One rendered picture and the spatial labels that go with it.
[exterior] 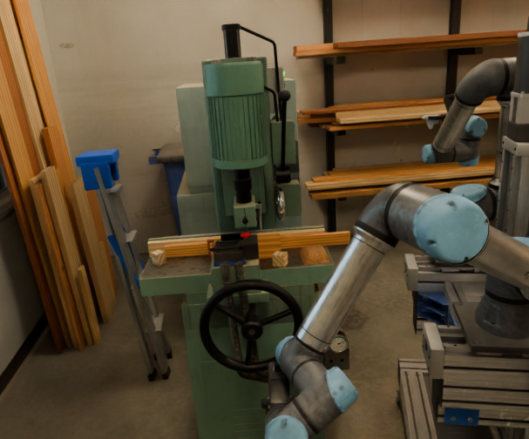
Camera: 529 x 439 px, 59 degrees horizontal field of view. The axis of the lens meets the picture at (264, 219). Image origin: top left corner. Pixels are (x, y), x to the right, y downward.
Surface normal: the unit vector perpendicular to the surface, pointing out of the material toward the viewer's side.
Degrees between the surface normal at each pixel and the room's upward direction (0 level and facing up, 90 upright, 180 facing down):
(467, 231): 86
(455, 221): 86
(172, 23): 90
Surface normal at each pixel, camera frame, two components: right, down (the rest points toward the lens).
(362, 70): 0.09, 0.31
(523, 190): -0.17, 0.33
